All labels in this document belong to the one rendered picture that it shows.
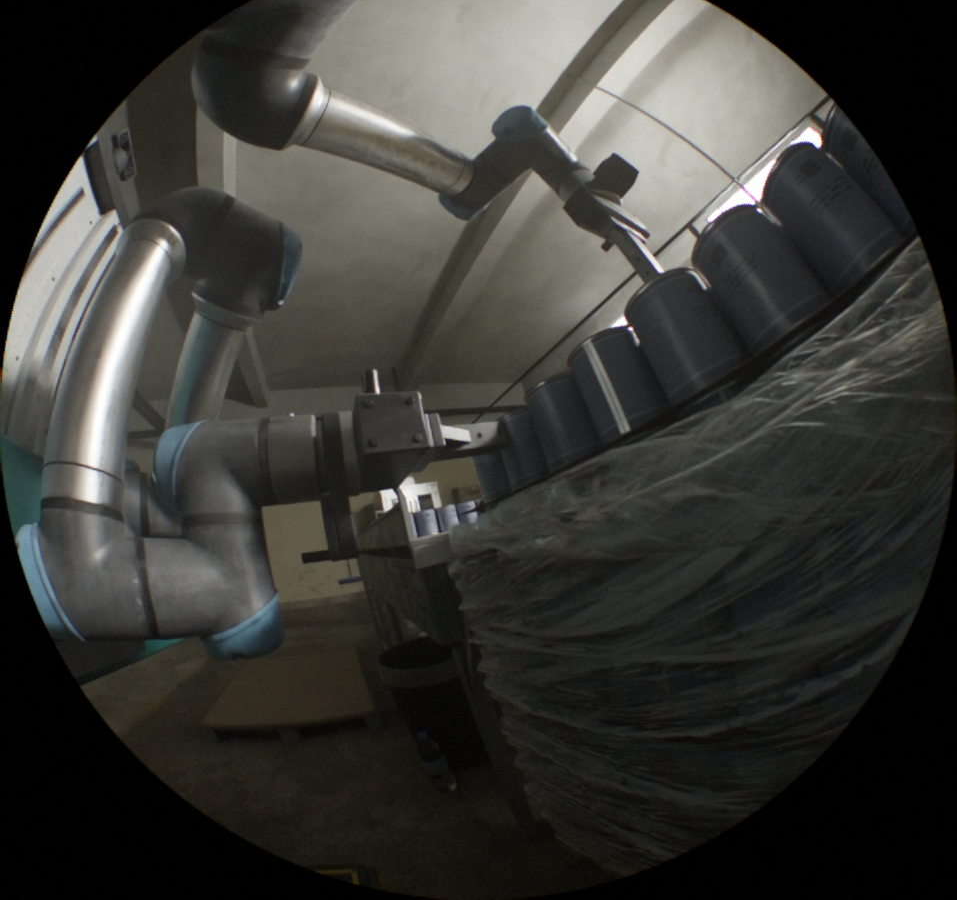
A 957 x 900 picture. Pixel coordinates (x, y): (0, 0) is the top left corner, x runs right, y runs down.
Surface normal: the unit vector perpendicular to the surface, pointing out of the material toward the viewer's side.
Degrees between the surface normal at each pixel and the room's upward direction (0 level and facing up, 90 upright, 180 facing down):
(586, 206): 90
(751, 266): 90
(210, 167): 180
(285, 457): 106
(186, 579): 77
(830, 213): 90
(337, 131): 163
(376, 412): 88
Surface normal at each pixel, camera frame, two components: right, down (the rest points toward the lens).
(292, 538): 0.43, -0.38
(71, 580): 0.83, -0.40
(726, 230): -0.87, 0.06
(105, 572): 0.74, -0.61
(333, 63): 0.24, 0.92
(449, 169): 0.67, 0.65
